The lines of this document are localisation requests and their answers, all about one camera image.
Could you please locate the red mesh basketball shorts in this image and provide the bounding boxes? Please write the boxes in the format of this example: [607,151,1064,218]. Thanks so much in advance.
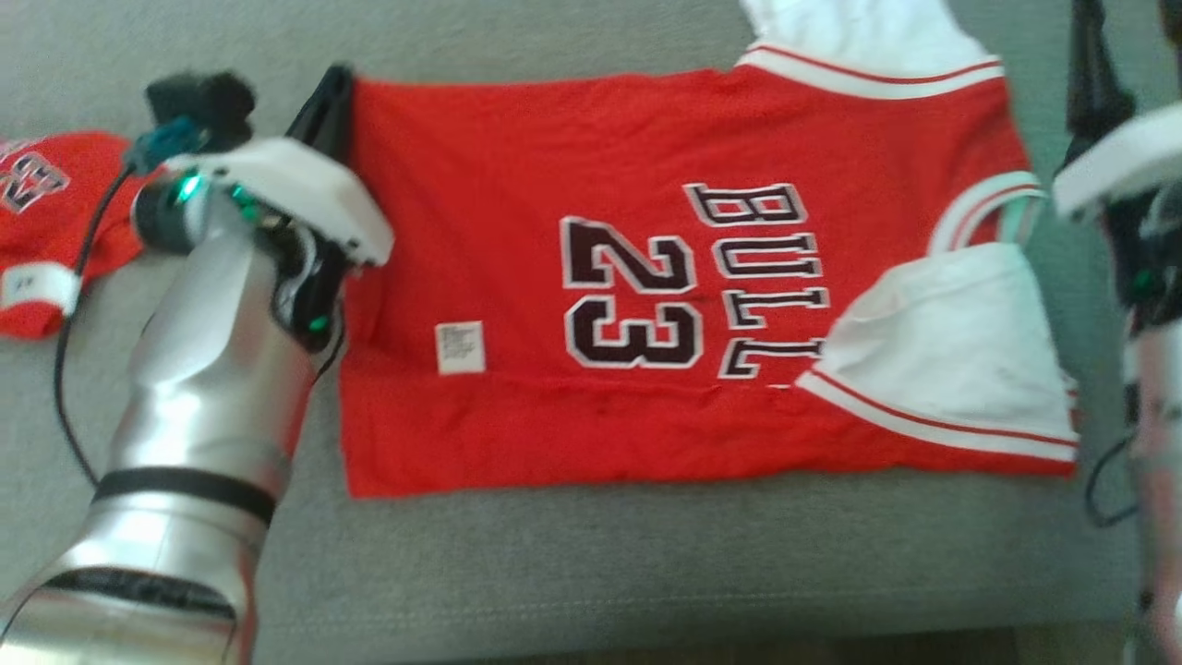
[0,132,153,340]

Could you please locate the black cable teal plug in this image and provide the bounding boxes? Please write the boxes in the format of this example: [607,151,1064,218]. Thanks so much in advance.
[1082,429,1141,529]
[53,120,209,490]

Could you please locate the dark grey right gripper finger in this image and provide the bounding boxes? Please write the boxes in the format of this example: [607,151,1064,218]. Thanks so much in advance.
[1065,0,1139,156]

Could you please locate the black cable teal plug left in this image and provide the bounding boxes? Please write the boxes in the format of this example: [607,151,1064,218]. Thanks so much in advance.
[53,120,209,490]

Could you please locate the large grey chaise seat cushion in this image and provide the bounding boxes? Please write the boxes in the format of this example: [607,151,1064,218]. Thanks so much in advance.
[0,0,1182,661]

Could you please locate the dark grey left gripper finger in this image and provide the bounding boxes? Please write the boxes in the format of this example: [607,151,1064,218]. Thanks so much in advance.
[283,63,358,169]

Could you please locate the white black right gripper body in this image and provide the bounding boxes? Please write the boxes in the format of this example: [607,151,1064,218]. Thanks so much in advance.
[1051,102,1182,312]

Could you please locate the red white Bulls jersey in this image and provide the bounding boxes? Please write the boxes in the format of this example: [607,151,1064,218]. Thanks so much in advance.
[337,0,1081,500]

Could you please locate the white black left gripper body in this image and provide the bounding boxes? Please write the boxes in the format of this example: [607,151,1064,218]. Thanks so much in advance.
[164,137,396,359]

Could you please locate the black cable teal plug right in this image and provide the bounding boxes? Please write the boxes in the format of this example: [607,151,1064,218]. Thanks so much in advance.
[1082,429,1141,529]

